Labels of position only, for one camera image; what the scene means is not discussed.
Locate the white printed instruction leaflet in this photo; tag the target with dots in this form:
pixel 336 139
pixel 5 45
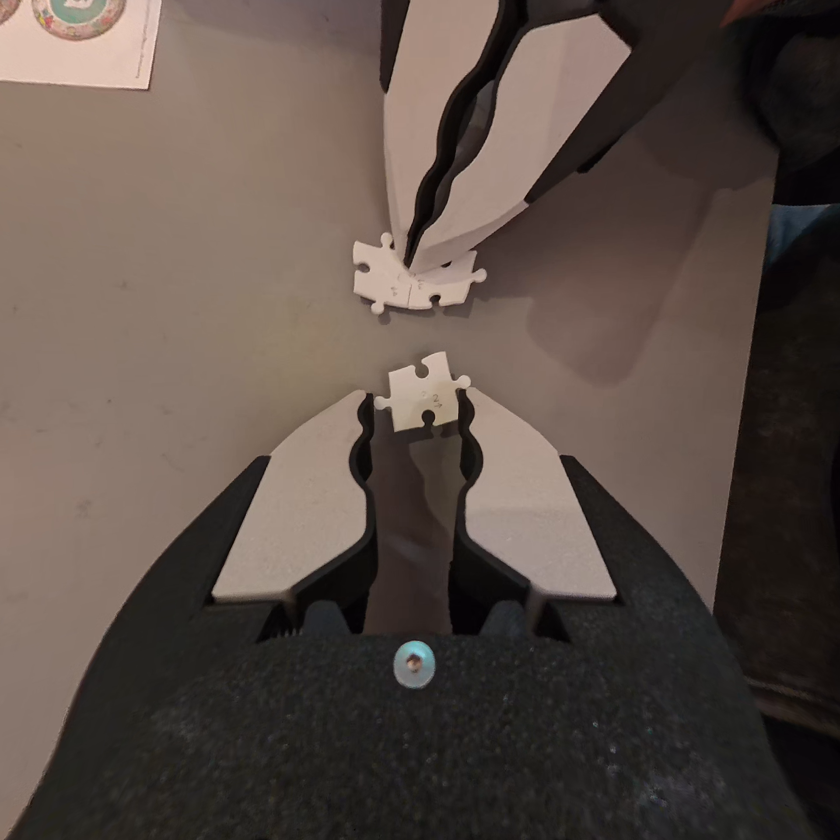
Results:
pixel 98 59

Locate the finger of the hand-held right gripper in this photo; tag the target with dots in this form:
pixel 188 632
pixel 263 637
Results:
pixel 558 111
pixel 426 65

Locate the teal faced puzzle piece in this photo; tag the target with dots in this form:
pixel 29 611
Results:
pixel 423 397

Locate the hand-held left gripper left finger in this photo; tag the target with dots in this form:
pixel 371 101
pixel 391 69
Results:
pixel 295 518

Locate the person's jeans leg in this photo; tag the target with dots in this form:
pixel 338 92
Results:
pixel 800 229

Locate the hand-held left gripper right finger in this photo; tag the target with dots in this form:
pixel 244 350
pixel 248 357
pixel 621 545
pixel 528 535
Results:
pixel 535 518

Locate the white puzzle piece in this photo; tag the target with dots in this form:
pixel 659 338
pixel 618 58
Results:
pixel 377 275
pixel 453 282

